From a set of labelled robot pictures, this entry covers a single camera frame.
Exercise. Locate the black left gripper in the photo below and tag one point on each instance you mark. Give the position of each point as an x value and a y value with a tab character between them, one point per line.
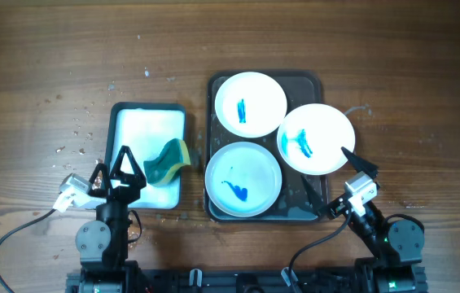
129	194

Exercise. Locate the white plate blue smear front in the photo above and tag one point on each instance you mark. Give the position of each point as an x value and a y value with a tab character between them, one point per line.
243	179

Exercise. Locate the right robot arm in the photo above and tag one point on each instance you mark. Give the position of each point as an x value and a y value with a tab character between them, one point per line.
395	242

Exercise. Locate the small tray with soapy water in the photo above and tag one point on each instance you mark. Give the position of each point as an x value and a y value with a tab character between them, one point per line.
145	128

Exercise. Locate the green and yellow sponge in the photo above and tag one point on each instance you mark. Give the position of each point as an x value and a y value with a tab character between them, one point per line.
162	170

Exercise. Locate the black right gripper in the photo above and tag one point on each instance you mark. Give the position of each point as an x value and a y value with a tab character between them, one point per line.
335	207

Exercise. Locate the white plate blue streak back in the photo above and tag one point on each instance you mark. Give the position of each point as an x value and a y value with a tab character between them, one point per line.
250	104

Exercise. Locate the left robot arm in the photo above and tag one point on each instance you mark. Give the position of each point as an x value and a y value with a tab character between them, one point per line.
103	243

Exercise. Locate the large dark serving tray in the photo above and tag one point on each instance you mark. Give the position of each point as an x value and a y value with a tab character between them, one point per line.
292	206

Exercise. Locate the white plate blue smear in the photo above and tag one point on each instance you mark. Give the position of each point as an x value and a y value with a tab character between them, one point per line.
311	138
243	179

